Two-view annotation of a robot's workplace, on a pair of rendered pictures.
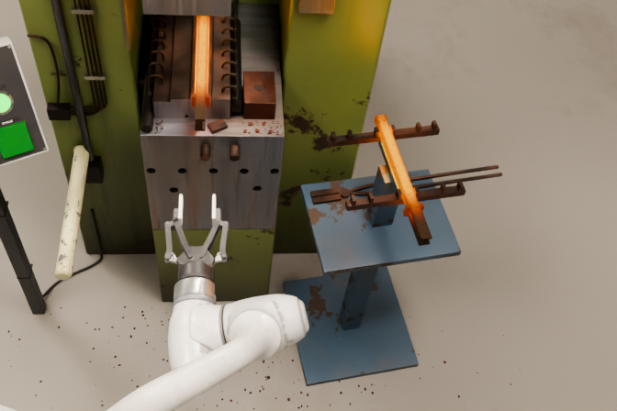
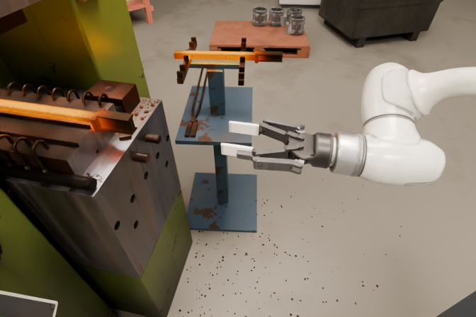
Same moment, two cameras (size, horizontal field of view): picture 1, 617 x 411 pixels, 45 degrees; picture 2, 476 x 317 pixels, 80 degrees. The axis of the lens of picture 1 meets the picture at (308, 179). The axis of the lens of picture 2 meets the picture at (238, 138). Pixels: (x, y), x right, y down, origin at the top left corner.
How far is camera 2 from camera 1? 1.46 m
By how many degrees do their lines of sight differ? 45
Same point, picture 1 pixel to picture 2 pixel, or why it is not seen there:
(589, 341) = (259, 114)
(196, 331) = (411, 138)
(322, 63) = (115, 54)
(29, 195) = not seen: outside the picture
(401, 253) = (247, 107)
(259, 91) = (115, 89)
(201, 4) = not seen: outside the picture
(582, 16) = not seen: hidden behind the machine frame
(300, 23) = (86, 19)
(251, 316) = (416, 78)
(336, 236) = (225, 131)
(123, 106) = (16, 233)
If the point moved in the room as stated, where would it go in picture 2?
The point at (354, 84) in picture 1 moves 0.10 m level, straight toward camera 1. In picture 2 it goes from (134, 62) to (156, 68)
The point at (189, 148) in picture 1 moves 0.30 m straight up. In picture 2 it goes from (127, 168) to (86, 64)
